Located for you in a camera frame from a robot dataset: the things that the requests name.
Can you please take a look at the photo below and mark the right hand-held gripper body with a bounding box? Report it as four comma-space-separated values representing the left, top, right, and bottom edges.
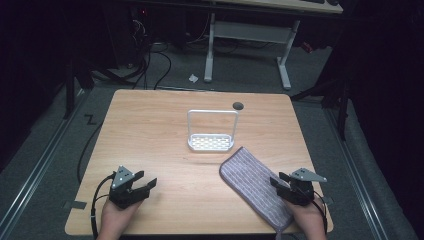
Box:
284, 167, 328, 207

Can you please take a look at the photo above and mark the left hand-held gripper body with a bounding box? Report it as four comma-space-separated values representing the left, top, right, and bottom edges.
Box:
108, 165, 150, 211

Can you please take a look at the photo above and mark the purple striped cleaning cloth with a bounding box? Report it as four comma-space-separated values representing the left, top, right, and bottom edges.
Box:
218, 146, 296, 240

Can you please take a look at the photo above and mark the white towel rack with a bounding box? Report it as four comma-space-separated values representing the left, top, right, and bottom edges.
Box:
186, 108, 240, 153

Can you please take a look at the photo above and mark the person's right hand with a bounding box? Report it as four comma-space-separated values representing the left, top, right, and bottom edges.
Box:
292, 199, 328, 240

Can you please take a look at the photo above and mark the person's left hand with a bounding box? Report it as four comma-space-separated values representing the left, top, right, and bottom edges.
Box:
97, 199, 143, 240

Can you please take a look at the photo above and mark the black zigzag floor tape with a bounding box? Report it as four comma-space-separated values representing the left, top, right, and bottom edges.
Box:
83, 113, 99, 126

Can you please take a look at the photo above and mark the black metal stand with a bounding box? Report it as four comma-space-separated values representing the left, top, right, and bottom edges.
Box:
289, 75, 352, 142
62, 55, 96, 121

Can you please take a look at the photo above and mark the dark equipment cabinet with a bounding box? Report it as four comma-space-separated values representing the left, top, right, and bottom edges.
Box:
102, 5, 152, 68

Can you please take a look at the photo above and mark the white metal desk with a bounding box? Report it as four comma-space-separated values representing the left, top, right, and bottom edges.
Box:
202, 0, 345, 91

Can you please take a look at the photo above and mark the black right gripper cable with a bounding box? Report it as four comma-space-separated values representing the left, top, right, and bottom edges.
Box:
311, 190, 330, 235

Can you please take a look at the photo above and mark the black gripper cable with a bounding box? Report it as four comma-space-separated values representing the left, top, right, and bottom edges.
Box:
311, 190, 330, 235
89, 172, 117, 240

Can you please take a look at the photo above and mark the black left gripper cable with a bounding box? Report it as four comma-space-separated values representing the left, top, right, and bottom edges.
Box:
89, 172, 117, 240

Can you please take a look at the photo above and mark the thin black floor cable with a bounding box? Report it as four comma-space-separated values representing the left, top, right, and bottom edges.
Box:
76, 122, 104, 184

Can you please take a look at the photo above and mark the metal floor rail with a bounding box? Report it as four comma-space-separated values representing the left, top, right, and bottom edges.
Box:
0, 89, 86, 234
324, 109, 389, 240

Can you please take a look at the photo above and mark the bundle of black cables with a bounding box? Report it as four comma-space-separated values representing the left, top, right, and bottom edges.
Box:
131, 18, 173, 91

